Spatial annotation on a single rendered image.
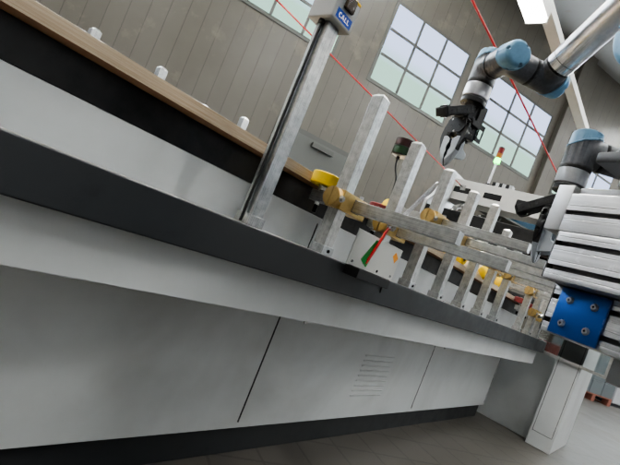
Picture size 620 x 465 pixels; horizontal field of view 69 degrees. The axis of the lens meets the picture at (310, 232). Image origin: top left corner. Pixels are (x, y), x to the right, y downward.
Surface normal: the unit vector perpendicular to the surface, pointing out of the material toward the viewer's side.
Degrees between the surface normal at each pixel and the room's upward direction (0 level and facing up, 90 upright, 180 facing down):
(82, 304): 90
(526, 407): 90
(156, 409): 90
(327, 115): 90
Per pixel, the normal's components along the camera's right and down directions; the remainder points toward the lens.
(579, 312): -0.84, -0.35
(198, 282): 0.72, 0.27
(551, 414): -0.59, -0.26
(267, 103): 0.40, 0.14
